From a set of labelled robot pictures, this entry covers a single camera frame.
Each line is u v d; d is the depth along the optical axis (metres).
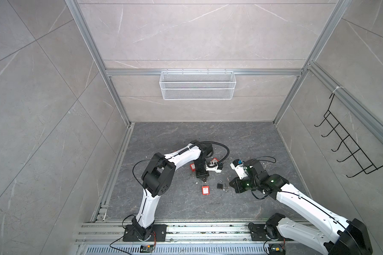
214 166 0.78
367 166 0.57
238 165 0.71
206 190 0.85
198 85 1.00
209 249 0.70
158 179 0.52
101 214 0.81
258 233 0.73
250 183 0.65
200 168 0.78
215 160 0.98
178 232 0.75
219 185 0.88
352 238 0.39
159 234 0.73
